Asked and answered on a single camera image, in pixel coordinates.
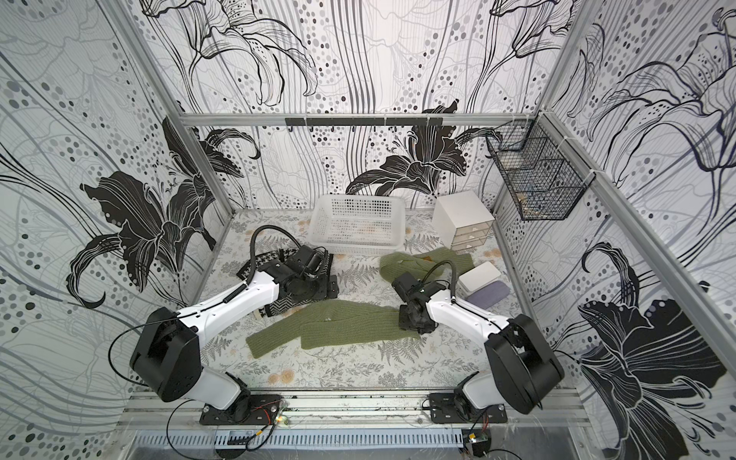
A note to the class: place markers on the black wall hook rail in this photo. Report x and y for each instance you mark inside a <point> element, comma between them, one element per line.
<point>373,121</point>

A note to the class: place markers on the white mini drawer cabinet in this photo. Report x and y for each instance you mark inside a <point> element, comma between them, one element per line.
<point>462,221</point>

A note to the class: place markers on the green knitted scarf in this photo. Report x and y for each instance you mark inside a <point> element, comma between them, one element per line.
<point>332,323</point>

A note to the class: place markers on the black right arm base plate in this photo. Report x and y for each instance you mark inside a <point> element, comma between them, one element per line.
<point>450,408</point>

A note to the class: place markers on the black white patterned scarf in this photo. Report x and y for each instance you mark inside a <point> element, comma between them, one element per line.
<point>281,306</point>

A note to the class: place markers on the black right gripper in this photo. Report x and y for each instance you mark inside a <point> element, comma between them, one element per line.
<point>411,317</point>

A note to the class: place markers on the black wire wall basket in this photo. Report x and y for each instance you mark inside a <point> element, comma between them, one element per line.
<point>533,157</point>

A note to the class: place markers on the white plastic laundry basket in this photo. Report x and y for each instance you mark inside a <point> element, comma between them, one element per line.
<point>358,225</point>

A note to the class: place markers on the lavender flat pad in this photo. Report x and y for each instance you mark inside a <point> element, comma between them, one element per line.
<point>490,295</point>

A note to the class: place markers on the white rectangular box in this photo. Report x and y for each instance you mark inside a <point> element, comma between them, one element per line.
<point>478,278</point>

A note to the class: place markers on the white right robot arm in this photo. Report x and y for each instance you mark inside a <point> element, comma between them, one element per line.
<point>523,367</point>

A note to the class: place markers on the white slotted cable duct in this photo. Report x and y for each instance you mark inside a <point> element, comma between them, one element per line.
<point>305,439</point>

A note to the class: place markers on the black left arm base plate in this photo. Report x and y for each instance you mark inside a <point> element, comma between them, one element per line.
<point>255,409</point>

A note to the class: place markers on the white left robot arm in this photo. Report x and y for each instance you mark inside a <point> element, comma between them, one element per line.
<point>167,354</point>

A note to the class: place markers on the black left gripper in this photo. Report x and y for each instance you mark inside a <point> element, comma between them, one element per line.
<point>319,292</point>

